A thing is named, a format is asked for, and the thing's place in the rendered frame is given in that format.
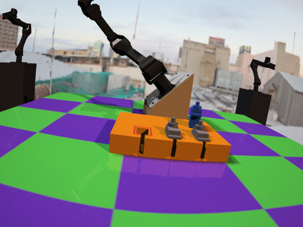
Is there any blue micro servo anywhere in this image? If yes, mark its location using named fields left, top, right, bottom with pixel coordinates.
left=188, top=102, right=202, bottom=128

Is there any orange rectangular chassis with pockets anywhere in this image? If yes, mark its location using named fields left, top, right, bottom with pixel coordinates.
left=109, top=112, right=231, bottom=162

